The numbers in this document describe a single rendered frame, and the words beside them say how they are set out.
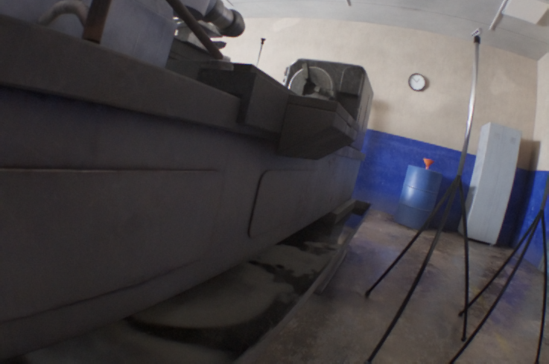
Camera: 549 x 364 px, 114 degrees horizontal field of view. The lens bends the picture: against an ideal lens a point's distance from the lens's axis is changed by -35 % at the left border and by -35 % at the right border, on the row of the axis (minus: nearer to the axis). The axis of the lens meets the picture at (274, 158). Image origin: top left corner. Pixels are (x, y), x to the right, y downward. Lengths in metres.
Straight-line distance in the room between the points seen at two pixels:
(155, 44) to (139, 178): 0.22
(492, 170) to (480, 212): 0.65
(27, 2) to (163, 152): 0.27
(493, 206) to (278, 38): 5.12
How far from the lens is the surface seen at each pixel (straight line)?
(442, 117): 5.02
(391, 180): 4.88
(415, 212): 4.20
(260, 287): 0.73
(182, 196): 0.42
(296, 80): 1.54
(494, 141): 4.67
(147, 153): 0.36
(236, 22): 0.83
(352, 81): 1.62
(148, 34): 0.46
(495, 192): 4.67
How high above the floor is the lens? 0.78
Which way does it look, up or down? 4 degrees down
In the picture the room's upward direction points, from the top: 13 degrees clockwise
